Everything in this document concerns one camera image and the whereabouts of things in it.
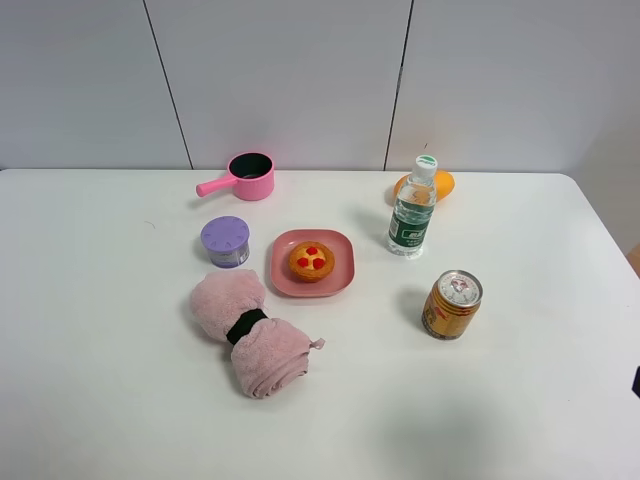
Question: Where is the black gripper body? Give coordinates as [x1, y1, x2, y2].
[631, 366, 640, 398]

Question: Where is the toy fruit tart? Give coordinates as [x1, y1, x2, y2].
[288, 241, 335, 283]

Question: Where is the gold drink can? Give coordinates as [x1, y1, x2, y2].
[421, 270, 483, 340]

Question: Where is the orange mango fruit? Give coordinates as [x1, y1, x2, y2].
[393, 170, 455, 202]

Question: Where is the clear water bottle green label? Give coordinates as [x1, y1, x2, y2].
[387, 155, 438, 258]

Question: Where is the pink square plate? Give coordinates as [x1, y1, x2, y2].
[270, 229, 355, 298]

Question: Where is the rolled pink towel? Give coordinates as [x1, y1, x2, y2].
[190, 269, 325, 399]

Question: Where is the black band on towel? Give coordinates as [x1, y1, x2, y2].
[226, 308, 267, 345]

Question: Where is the purple lidded round container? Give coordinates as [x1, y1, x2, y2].
[200, 216, 250, 269]

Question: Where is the pink toy saucepan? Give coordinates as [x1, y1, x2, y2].
[195, 152, 275, 201]

